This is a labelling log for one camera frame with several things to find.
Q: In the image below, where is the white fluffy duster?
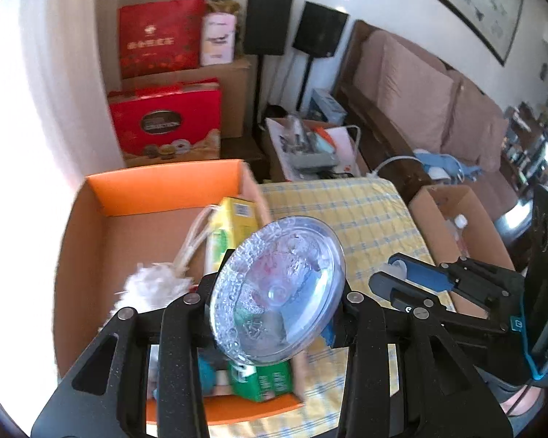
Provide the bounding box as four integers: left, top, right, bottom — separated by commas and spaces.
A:
104, 205, 220, 325

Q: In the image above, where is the clear glass plate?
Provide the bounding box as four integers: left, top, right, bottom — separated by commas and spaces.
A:
209, 216, 346, 366

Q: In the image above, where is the yellow green tea carton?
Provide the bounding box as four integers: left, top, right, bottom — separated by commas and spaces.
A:
205, 197, 259, 274

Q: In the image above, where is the blue silicone funnel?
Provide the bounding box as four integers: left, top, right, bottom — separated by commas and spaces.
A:
198, 356, 217, 396

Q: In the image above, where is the brown cardboard box right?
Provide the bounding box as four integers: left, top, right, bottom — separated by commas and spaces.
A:
408, 184, 517, 320

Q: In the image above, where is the yellow plaid cushion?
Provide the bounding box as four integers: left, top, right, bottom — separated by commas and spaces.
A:
206, 177, 456, 438

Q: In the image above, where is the orange cardboard box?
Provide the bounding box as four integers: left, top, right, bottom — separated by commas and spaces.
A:
53, 158, 312, 425

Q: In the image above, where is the wooden sofa with cushions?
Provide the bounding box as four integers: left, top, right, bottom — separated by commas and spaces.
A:
332, 20, 521, 223

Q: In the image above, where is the box of clutter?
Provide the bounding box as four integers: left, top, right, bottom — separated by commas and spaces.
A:
263, 116, 369, 182

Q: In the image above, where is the right black speaker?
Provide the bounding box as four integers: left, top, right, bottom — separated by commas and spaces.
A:
292, 1, 348, 58

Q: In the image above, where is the black speaker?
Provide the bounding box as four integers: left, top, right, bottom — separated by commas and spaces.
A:
292, 1, 348, 58
243, 0, 293, 55

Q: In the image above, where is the large brown cardboard box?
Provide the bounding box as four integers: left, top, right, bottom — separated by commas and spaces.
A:
120, 56, 252, 141

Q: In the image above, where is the white curtain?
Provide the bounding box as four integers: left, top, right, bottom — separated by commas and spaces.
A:
0, 0, 125, 375

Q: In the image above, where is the red chocolate collection box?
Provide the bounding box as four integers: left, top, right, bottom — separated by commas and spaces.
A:
107, 78, 221, 167

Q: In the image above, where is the left black speaker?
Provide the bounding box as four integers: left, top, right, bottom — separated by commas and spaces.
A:
243, 0, 293, 55

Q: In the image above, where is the pink tissue pack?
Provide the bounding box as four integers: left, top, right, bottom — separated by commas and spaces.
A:
200, 12, 236, 66

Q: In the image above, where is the red tea gift bag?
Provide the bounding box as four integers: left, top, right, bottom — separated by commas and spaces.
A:
118, 0, 207, 79

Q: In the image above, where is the white cable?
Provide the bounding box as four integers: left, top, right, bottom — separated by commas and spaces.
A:
369, 154, 424, 179

